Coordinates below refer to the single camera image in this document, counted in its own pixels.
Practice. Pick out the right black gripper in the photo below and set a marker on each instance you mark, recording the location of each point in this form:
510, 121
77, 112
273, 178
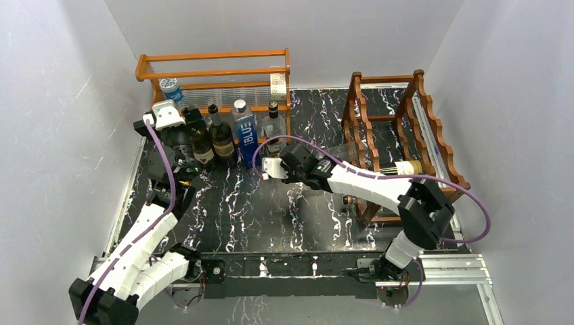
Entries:
290, 179

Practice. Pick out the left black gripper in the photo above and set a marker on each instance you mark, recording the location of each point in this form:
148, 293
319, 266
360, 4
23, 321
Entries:
194, 116

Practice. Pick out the green wine bottle silver cap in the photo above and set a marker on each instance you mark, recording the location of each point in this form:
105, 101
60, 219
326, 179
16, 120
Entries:
222, 138

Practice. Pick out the green wine bottle black neck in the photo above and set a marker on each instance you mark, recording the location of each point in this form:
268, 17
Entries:
202, 148

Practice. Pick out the clear square liquor bottle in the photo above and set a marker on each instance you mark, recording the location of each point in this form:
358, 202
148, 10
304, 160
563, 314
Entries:
274, 125

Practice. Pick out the blue clear glass bottle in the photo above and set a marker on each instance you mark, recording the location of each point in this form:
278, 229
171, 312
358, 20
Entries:
246, 131

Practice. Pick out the gold foil wine bottle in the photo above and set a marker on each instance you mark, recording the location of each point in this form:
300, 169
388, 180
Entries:
406, 167

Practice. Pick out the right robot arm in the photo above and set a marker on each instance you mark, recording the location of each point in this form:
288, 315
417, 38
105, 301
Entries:
421, 205

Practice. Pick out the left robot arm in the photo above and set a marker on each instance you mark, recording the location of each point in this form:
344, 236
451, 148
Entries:
132, 275

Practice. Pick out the orange wooden shelf rack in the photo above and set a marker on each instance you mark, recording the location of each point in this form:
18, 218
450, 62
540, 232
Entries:
219, 78

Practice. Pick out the clear bottle gold label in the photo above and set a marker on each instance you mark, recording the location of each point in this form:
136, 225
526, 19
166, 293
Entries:
349, 200

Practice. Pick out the brown wooden wine rack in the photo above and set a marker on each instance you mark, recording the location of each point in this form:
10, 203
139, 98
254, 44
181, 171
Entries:
418, 130

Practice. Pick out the blue lidded jar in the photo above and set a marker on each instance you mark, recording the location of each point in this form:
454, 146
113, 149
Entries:
171, 89

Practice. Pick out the small white box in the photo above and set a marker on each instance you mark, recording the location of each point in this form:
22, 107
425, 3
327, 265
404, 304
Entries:
278, 87

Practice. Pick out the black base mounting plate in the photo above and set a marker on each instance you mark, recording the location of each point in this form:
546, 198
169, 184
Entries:
295, 274

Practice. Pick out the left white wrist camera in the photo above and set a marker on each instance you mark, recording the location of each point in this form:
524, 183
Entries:
164, 115

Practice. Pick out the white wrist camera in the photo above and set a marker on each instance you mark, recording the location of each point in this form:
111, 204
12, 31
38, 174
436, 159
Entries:
164, 115
273, 169

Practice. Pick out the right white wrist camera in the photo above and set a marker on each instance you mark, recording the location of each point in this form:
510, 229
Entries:
273, 169

